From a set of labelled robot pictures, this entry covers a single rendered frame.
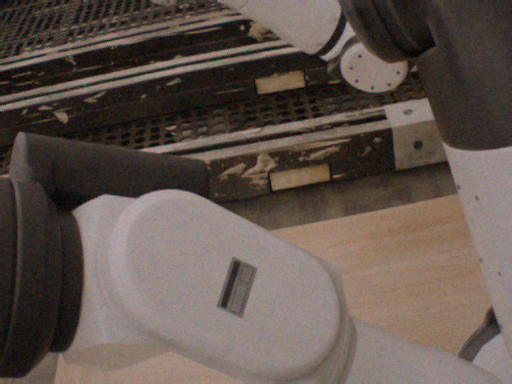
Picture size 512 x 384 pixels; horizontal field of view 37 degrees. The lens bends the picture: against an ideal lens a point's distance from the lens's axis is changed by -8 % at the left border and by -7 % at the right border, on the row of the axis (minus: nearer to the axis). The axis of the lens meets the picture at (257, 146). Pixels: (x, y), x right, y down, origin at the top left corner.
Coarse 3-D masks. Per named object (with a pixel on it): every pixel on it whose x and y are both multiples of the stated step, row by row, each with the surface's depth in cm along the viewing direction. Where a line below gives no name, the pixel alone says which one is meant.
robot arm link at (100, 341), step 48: (48, 144) 35; (96, 144) 37; (0, 192) 31; (48, 192) 34; (96, 192) 36; (144, 192) 37; (192, 192) 38; (0, 240) 30; (48, 240) 31; (96, 240) 33; (0, 288) 29; (48, 288) 30; (96, 288) 32; (0, 336) 30; (48, 336) 31; (96, 336) 32
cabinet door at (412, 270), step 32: (320, 224) 100; (352, 224) 99; (384, 224) 97; (416, 224) 96; (448, 224) 95; (320, 256) 95; (352, 256) 94; (384, 256) 92; (416, 256) 91; (448, 256) 90; (352, 288) 89; (384, 288) 88; (416, 288) 87; (448, 288) 85; (480, 288) 84; (384, 320) 83; (416, 320) 82; (448, 320) 81; (480, 320) 80
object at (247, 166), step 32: (288, 128) 110; (320, 128) 110; (352, 128) 108; (384, 128) 107; (416, 128) 107; (224, 160) 107; (256, 160) 108; (288, 160) 108; (320, 160) 108; (352, 160) 109; (384, 160) 109; (416, 160) 109; (224, 192) 110; (256, 192) 110
